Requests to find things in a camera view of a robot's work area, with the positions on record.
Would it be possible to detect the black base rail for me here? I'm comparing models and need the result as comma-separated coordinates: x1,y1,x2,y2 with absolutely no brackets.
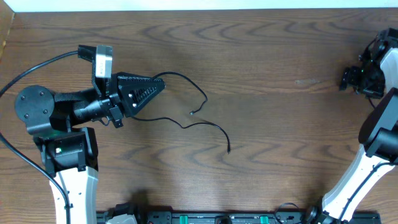
96,202,382,224

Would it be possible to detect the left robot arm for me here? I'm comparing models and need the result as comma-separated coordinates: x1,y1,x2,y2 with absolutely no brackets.
15,72,165,223

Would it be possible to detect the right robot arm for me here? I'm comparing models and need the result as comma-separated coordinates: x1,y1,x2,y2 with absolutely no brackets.
302,28,397,223

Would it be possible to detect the clear tape piece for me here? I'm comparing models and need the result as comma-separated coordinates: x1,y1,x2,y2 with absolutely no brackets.
295,78,320,85

